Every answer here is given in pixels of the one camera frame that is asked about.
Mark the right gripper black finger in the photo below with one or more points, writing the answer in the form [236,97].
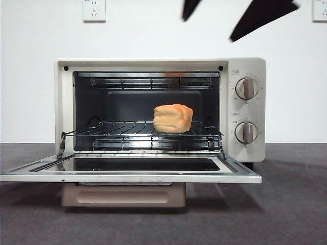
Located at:
[265,18]
[190,9]

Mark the golden bread loaf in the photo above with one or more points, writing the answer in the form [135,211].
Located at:
[173,118]

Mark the beige oven knob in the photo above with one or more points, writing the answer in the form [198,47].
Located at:
[246,132]
[246,88]

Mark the cream white toaster oven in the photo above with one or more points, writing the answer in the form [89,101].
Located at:
[64,107]

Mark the white wall socket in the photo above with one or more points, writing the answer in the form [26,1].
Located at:
[94,11]
[320,11]

